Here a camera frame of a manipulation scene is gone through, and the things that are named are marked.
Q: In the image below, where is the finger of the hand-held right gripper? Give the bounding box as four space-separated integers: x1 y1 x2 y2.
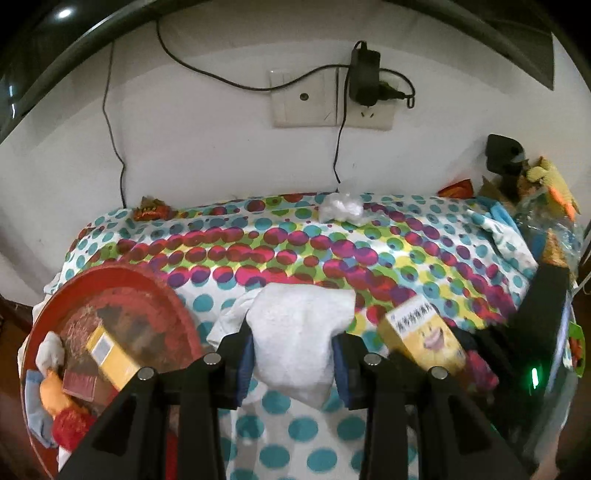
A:
450 327 509 385

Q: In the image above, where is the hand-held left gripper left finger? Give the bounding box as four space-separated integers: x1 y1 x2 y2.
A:
58 318 254 480

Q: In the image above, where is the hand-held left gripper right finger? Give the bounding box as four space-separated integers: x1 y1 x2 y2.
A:
331 333 533 480

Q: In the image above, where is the white sock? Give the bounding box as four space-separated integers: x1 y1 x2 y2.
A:
36 331 66 372
205 291 264 356
247 284 356 407

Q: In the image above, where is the yellow cartoon print box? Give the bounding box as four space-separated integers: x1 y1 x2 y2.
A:
378 295 468 377

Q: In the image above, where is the round red tray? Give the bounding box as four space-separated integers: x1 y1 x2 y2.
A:
21 263 205 480

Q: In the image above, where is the yellow box with barcode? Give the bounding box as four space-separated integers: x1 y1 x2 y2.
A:
85 325 141 393

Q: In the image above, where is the dark red box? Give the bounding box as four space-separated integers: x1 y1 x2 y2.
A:
62 367 121 407

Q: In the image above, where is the red sock orange embroidery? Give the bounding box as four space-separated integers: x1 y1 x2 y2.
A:
51 406 98 450

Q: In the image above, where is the light blue sock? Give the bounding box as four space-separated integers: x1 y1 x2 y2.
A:
24 369 61 448

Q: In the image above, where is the green packet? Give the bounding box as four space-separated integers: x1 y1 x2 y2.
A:
566 320 588 379

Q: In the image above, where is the yellow patterned packet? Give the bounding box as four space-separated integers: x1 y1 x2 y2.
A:
540 228 570 268

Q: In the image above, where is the clear plastic bag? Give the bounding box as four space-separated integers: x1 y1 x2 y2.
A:
515 191 583 259

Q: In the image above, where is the blue cloth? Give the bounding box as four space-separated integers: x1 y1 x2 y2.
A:
489 200 523 232

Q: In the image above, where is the polka dot tablecloth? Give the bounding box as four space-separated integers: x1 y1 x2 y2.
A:
44 191 555 480

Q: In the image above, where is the yellow plush toy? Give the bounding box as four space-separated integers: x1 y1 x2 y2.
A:
526 157 581 217

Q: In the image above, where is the cardboard piece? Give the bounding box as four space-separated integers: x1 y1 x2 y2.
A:
478 175 505 199

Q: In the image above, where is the red orange packet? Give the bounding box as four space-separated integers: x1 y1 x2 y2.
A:
438 181 475 199

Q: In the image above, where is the clear plastic wrap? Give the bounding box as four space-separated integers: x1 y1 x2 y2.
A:
318 191 366 227

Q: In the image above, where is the black clamp stand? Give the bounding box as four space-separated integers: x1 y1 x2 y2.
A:
485 134 528 200

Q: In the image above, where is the small red snack packet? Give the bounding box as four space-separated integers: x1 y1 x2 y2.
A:
134 198 174 221

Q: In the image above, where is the black power adapter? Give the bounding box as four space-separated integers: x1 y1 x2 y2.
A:
348 41 382 104

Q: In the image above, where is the black adapter cable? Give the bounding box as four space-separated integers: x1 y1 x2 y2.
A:
333 69 352 185

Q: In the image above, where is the thin black cable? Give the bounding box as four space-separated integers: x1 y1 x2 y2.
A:
102 41 129 208

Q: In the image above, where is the white wall socket plate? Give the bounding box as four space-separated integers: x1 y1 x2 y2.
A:
339 69 396 131

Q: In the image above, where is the black wall plug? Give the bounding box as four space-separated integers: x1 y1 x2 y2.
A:
379 69 416 109

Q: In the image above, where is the white round hole wall plate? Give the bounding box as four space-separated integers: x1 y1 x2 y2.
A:
270 68 341 129

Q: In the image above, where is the black curved cable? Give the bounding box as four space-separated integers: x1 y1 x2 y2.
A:
157 18 352 92

